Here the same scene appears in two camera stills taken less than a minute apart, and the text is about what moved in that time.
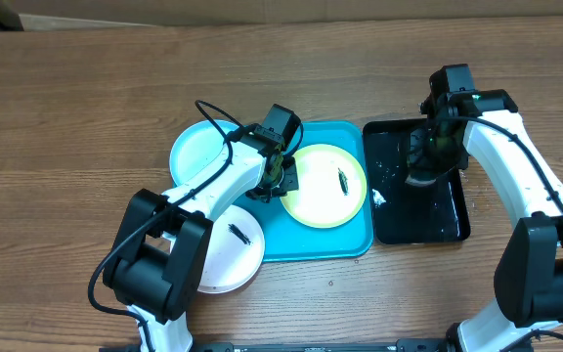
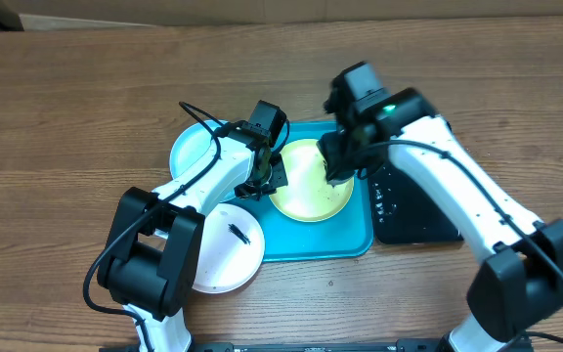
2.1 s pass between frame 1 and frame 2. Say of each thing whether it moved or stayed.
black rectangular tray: stayed
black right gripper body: moved
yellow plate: moved
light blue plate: stayed
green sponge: moved
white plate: stayed
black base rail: stayed
